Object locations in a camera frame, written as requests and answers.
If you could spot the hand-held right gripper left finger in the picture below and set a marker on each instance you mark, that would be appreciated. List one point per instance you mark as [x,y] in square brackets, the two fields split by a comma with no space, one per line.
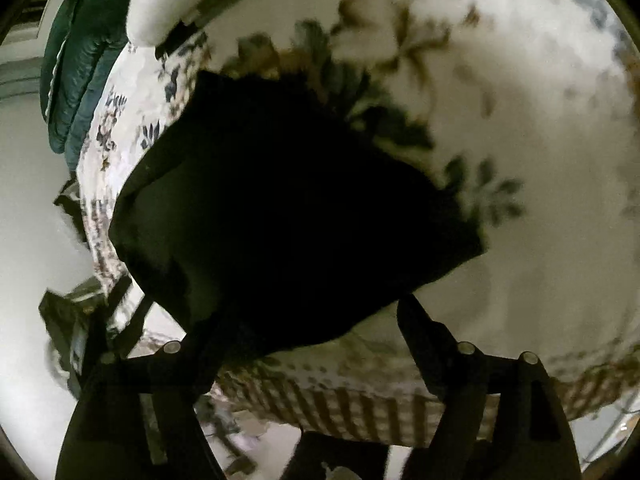
[195,367]

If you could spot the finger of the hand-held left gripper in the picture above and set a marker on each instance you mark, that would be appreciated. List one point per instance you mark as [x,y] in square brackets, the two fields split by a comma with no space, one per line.
[122,310]

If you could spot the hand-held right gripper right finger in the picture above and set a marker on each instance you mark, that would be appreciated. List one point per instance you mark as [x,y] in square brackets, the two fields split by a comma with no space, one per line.
[425,345]

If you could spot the black striped sweater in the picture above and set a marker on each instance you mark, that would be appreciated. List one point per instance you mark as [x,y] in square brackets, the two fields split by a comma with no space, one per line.
[280,210]

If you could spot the person's dark pants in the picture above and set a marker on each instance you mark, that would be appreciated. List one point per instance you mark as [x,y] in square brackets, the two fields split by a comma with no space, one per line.
[345,455]

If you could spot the dark green quilt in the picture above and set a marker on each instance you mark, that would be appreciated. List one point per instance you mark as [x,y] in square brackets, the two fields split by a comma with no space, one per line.
[85,60]

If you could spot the floral blanket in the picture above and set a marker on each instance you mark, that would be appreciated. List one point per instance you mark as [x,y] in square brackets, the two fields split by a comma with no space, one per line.
[525,110]

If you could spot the narrow grey-blue curtain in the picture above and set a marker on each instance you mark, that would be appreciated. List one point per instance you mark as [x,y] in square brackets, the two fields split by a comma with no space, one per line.
[27,30]

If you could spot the folded white cloth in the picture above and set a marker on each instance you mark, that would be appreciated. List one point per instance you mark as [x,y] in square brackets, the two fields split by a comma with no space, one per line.
[165,0]

